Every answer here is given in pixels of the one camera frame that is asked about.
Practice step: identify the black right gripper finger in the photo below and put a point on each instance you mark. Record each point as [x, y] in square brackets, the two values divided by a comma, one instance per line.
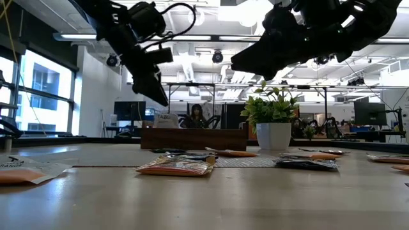
[266, 72]
[252, 54]

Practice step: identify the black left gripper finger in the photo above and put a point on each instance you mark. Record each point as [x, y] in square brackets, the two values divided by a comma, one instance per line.
[158, 92]
[142, 83]

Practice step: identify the dark green tea packet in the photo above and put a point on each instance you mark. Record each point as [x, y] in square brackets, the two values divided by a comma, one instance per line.
[167, 150]

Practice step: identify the shiny dark tea packet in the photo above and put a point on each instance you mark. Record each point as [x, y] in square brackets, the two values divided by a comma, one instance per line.
[195, 156]

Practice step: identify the orange mango tea packet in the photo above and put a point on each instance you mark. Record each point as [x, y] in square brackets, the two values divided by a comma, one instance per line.
[175, 167]

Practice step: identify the dark blueberry tea packet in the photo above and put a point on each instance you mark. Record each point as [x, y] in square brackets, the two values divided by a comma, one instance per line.
[306, 164]

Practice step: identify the small foil tea packet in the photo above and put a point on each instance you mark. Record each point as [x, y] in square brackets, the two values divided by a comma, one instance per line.
[332, 151]

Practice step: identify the white and orange tea packet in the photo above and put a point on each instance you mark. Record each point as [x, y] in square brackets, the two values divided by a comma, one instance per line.
[19, 175]

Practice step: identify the black background robot arm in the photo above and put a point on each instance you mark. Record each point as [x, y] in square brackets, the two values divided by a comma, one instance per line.
[213, 121]
[329, 126]

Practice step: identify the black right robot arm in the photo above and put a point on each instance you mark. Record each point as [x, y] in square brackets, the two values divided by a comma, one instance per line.
[367, 22]

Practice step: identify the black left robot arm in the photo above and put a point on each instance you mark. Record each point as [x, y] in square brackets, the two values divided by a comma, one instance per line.
[96, 12]

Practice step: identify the white Tazo tea packet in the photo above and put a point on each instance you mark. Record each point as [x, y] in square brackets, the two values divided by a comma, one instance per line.
[166, 121]

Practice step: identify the brown wooden tea caddy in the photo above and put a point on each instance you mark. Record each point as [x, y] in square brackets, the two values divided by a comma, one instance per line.
[191, 139]

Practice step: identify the black hanging ceiling spotlight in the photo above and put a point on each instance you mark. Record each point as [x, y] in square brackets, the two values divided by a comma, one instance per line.
[112, 60]
[322, 60]
[217, 57]

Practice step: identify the black computer monitor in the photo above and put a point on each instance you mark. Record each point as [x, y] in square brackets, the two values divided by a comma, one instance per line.
[370, 113]
[129, 110]

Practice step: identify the person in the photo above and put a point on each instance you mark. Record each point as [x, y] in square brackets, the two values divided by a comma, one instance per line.
[196, 119]
[297, 126]

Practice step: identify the green plant in white pot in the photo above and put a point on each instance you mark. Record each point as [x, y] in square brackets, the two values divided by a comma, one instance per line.
[273, 135]

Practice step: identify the long ceiling light strip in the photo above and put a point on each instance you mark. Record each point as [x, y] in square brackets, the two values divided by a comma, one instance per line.
[76, 36]

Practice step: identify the small background plant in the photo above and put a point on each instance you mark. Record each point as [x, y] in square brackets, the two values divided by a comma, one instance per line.
[309, 131]

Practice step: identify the large office window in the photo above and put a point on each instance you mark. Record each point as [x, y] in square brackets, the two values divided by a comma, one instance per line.
[44, 96]

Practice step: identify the black equipment stand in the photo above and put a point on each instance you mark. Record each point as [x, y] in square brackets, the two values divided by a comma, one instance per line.
[9, 126]

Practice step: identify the black metal workstation frame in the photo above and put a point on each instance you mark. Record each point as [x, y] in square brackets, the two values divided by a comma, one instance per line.
[191, 84]

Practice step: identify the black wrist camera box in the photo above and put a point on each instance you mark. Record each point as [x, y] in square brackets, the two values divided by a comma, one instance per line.
[145, 19]

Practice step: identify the black aluminium table frame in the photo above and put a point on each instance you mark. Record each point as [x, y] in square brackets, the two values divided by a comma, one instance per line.
[64, 140]

